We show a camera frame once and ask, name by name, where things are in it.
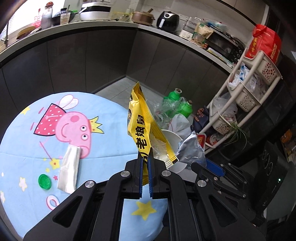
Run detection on blue owl silver snack bag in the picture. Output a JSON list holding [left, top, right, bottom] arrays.
[[176, 131, 207, 169]]

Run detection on yellow snack wrapper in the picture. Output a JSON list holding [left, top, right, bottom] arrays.
[[127, 83, 178, 185]]

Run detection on white round trash bin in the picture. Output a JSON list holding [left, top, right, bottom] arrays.
[[163, 130, 188, 173]]

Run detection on grey kitchen cabinet counter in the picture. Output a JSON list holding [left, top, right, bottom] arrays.
[[1, 21, 231, 129]]

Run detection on white plastic shopping bag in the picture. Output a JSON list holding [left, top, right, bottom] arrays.
[[168, 113, 192, 139]]

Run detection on clear bag of green beans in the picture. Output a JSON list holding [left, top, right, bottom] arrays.
[[146, 97, 183, 130]]

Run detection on navy blue shopping bag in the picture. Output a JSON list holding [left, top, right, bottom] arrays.
[[192, 105, 209, 133]]

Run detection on left green plastic bottle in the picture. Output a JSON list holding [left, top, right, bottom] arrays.
[[162, 88, 182, 118]]

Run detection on green plastic bottle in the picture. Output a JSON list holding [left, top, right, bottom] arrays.
[[162, 88, 182, 118], [178, 100, 193, 118]]

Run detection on right green plastic bottle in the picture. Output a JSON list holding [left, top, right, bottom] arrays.
[[178, 100, 193, 118]]

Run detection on white folded tissue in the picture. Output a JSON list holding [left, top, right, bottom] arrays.
[[57, 145, 82, 194]]

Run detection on white plastic storage rack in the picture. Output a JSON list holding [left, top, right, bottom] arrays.
[[201, 50, 282, 154]]

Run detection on green bottle cap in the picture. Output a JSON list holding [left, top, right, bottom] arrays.
[[38, 174, 52, 190]]

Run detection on black microwave oven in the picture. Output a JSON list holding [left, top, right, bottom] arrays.
[[205, 31, 245, 64]]

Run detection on red gift bag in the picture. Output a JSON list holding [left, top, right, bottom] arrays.
[[245, 24, 282, 64]]

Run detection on black air fryer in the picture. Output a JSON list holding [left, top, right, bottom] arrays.
[[157, 11, 180, 34]]

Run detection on copper cooking pot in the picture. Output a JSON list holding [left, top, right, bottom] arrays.
[[131, 9, 155, 26]]

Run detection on white rice cooker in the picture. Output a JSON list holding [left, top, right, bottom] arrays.
[[79, 1, 112, 21]]

